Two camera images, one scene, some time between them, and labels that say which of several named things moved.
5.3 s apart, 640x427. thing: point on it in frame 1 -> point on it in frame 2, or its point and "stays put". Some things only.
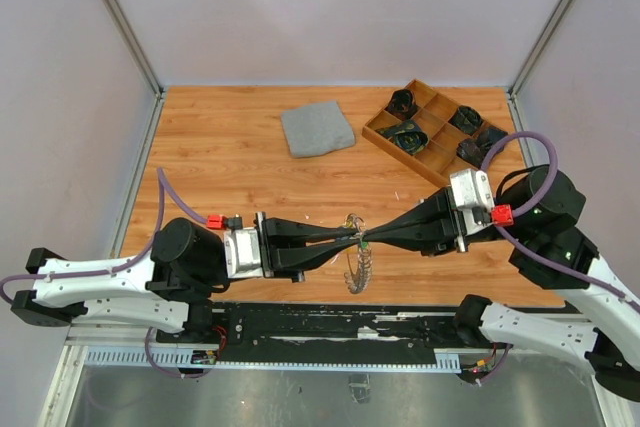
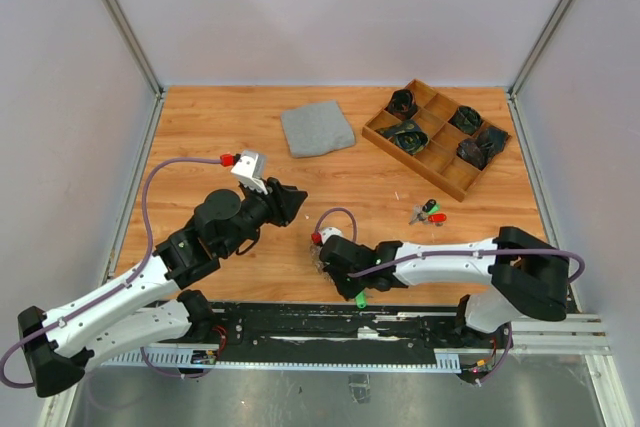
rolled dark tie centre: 409,136 stays put
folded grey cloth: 317,127 stays put
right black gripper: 440,229 -> 346,291
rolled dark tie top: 402,104 stays put
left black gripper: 285,251 -> 284,201
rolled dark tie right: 466,118 stays put
